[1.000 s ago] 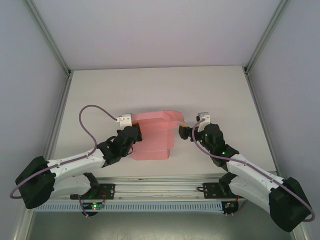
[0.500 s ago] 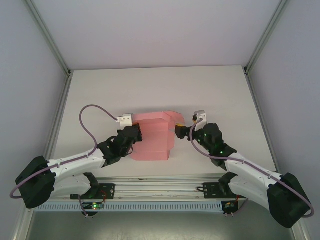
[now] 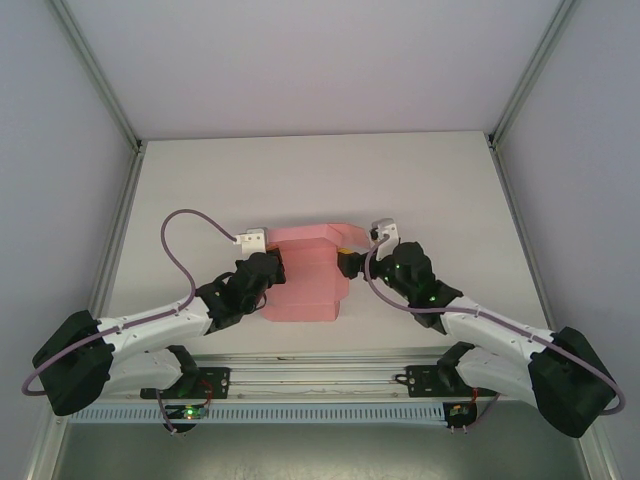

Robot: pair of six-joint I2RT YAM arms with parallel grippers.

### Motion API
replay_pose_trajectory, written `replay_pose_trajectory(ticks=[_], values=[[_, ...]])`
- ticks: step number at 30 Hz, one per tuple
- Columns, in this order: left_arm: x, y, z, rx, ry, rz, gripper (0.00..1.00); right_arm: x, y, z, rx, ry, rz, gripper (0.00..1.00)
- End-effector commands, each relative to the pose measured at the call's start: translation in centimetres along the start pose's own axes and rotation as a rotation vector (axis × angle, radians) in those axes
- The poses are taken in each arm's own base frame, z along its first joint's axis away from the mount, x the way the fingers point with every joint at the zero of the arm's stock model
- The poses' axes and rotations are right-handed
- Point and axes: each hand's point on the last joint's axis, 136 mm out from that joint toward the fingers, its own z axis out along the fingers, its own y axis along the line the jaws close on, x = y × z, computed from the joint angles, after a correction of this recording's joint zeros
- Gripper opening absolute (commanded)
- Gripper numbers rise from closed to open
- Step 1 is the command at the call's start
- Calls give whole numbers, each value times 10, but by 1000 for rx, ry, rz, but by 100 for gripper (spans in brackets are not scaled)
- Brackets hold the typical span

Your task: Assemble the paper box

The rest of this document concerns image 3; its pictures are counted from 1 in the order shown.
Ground pink paper box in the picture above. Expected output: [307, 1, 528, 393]
[262, 223, 374, 324]

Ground small circuit board green light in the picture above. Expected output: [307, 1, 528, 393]
[164, 404, 211, 421]

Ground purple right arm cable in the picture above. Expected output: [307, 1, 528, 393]
[363, 234, 627, 436]

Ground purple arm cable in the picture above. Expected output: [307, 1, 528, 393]
[20, 208, 241, 437]
[363, 234, 627, 436]

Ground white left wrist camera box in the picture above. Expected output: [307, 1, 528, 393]
[234, 227, 267, 254]

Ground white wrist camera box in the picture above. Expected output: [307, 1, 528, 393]
[368, 217, 400, 261]
[234, 227, 267, 254]

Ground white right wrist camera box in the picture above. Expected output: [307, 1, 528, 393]
[368, 217, 400, 261]

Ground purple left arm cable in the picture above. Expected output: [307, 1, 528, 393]
[20, 208, 241, 437]

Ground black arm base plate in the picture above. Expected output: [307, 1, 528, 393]
[405, 364, 496, 399]
[139, 367, 232, 401]

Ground aluminium mounting rail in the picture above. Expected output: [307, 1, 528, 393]
[49, 349, 594, 404]

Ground white slotted cable duct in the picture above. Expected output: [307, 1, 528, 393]
[67, 403, 449, 426]

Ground aluminium frame post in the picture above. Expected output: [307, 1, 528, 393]
[487, 0, 576, 151]
[47, 0, 146, 154]

